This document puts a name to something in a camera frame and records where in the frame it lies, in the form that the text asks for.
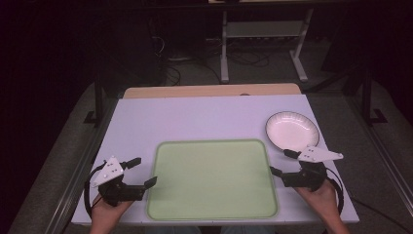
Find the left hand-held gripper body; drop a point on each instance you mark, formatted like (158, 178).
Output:
(112, 190)

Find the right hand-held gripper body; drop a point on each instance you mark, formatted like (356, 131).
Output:
(307, 177)

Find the white plate with dark rim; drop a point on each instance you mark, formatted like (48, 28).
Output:
(291, 130)

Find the light green tray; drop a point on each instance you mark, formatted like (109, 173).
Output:
(212, 180)

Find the person's left hand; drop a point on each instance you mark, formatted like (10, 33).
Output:
(108, 212)

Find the person's right hand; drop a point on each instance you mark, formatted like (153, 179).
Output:
(319, 200)

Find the black metal stand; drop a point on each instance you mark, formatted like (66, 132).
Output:
(367, 100)
(98, 104)

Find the aluminium rail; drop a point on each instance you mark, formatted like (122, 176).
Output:
(383, 156)
(81, 169)

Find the white metal desk frame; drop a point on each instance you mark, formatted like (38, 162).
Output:
(259, 29)

